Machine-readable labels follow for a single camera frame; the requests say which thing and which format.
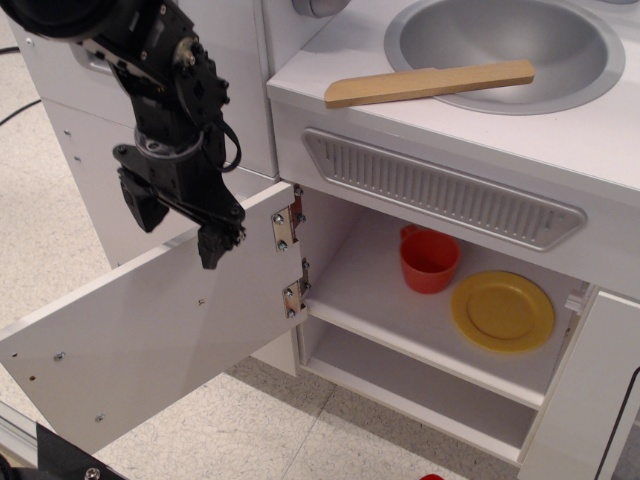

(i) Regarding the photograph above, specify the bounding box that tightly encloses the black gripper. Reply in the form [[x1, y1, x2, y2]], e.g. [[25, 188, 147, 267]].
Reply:
[[113, 144, 245, 270]]

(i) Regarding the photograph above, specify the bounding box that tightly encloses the white cabinet door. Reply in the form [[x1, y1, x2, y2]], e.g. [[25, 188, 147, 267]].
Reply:
[[1, 182, 302, 453], [518, 291, 639, 479]]

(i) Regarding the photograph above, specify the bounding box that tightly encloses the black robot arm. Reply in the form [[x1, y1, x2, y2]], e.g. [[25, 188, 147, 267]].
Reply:
[[1, 1, 245, 269]]

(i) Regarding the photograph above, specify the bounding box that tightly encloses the white toy kitchen cabinet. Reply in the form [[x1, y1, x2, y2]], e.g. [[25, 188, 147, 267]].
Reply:
[[16, 1, 639, 474]]

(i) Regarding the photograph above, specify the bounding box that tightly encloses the upper metal door hinge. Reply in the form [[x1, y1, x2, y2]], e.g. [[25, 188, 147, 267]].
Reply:
[[271, 184, 306, 252]]

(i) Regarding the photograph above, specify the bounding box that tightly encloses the metal door hinge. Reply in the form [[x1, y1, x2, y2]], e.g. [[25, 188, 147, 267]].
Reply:
[[271, 184, 306, 252], [282, 258, 311, 319]]

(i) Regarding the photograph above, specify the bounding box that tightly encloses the lower metal door hinge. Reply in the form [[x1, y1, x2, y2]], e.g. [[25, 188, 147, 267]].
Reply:
[[282, 258, 311, 319]]

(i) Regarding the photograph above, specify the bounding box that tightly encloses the wooden spatula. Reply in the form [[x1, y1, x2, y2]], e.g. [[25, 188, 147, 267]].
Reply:
[[324, 60, 535, 109]]

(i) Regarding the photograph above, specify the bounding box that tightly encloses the red plastic cup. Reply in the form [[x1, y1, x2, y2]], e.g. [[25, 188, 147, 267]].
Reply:
[[399, 225, 461, 294]]

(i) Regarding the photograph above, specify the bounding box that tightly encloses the silver knob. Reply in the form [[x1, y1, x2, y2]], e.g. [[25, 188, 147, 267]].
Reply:
[[292, 0, 350, 19]]

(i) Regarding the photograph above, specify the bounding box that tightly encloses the grey vent panel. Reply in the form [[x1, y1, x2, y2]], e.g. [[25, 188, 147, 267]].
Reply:
[[302, 128, 587, 251]]

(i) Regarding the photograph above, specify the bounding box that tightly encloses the yellow plastic plate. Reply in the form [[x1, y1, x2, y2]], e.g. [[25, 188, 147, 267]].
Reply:
[[450, 271, 556, 354]]

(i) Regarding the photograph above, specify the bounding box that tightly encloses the red object bottom edge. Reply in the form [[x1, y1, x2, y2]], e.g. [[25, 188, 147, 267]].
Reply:
[[419, 473, 445, 480]]

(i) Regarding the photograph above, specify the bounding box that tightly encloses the silver sink bowl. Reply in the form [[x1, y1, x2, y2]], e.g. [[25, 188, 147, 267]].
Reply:
[[384, 0, 626, 115]]

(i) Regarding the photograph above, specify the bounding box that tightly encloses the black floor cable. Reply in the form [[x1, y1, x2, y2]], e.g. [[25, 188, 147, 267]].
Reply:
[[0, 45, 42, 126]]

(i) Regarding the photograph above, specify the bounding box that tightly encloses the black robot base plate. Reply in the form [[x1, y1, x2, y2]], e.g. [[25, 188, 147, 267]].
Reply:
[[1, 423, 124, 480]]

